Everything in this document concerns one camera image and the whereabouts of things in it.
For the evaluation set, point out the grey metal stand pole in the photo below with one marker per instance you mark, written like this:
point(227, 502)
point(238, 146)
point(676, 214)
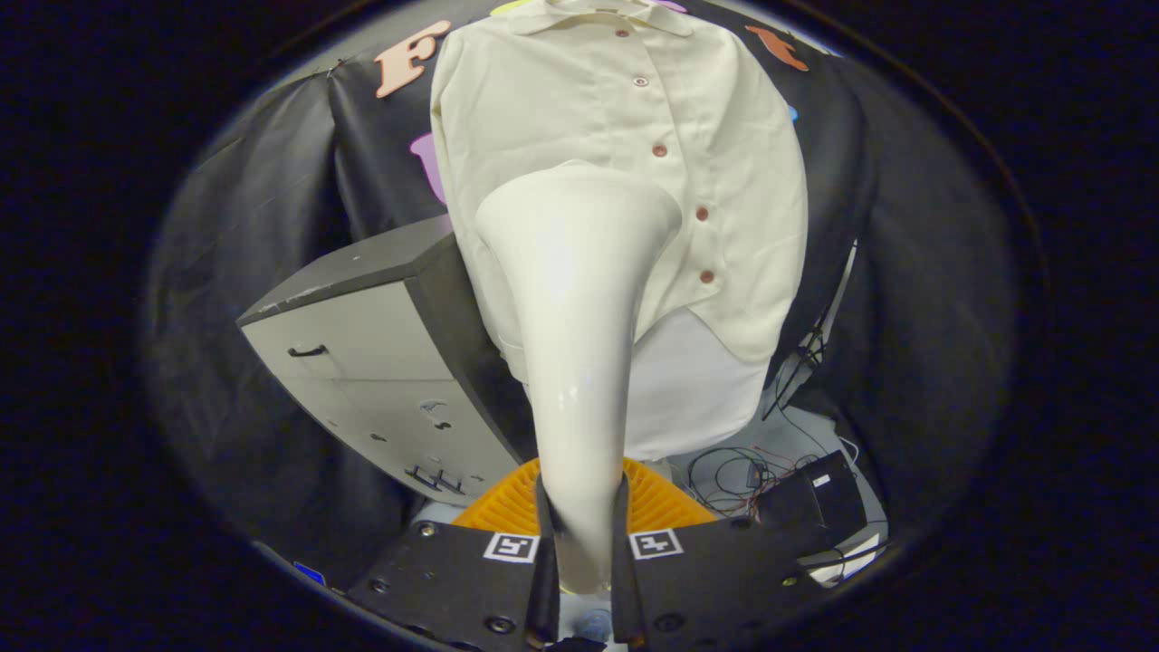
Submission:
point(815, 340)

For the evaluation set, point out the grey cabinet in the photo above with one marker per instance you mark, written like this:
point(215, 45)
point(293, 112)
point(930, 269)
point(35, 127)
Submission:
point(362, 362)

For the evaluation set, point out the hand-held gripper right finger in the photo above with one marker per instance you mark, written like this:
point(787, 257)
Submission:
point(625, 589)

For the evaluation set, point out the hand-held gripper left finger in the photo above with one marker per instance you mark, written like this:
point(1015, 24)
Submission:
point(546, 589)

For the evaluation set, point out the white garment steamer head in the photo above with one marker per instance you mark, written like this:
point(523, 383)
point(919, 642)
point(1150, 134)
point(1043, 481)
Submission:
point(579, 317)

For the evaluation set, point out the white flat board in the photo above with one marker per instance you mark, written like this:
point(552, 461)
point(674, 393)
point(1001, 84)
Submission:
point(847, 557)

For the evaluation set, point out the white padded garment form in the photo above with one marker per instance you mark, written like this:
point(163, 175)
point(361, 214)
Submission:
point(697, 389)

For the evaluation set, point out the black box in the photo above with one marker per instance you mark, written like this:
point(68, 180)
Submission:
point(815, 498)

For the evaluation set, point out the cream button shirt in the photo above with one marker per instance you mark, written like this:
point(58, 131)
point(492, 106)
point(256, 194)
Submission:
point(579, 109)

